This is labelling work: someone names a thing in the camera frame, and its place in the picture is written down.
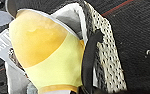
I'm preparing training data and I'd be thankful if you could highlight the fashion magazine with face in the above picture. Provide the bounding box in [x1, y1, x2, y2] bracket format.
[0, 27, 29, 94]

